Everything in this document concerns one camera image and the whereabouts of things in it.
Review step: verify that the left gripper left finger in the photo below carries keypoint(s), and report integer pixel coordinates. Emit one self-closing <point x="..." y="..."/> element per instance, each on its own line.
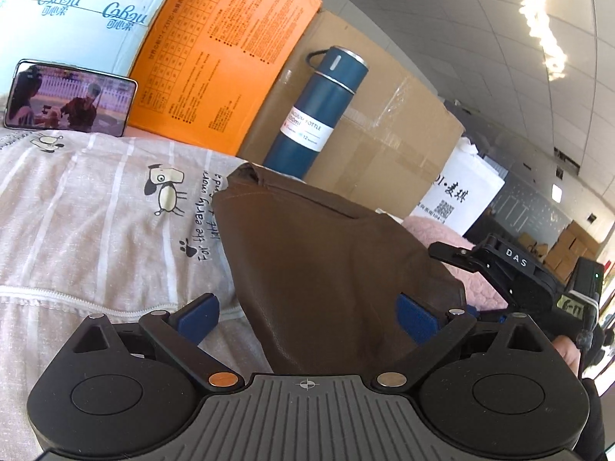
<point x="175" y="338"/>

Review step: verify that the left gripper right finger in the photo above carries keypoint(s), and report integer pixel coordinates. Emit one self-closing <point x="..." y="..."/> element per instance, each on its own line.
<point x="439" y="338"/>

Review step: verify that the brown leather garment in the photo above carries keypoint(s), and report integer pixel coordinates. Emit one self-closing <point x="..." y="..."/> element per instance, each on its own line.
<point x="318" y="276"/>

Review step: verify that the right hand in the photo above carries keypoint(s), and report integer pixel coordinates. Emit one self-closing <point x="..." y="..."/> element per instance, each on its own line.
<point x="569" y="353"/>

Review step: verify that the stacked cardboard boxes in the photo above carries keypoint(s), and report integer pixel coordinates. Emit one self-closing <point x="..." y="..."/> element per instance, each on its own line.
<point x="572" y="244"/>

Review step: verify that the white cartoon print bedsheet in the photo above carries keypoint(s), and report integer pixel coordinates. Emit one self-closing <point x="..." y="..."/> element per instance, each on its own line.
<point x="118" y="226"/>

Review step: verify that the white tote bag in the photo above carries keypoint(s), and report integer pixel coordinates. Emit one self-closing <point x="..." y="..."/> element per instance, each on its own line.
<point x="462" y="191"/>

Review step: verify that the large cardboard box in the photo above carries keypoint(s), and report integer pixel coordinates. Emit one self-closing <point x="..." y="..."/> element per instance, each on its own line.
<point x="393" y="139"/>

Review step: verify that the blue thermos bottle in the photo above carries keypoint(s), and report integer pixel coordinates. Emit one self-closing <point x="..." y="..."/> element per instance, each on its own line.
<point x="315" y="114"/>

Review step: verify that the black smartphone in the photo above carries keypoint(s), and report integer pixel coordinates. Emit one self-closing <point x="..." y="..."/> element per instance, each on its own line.
<point x="54" y="96"/>

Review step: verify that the orange printed box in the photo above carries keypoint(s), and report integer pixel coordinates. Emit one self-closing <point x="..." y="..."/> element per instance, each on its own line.
<point x="207" y="66"/>

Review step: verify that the light blue foam board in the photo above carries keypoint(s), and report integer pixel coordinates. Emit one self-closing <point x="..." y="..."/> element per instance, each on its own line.
<point x="101" y="35"/>

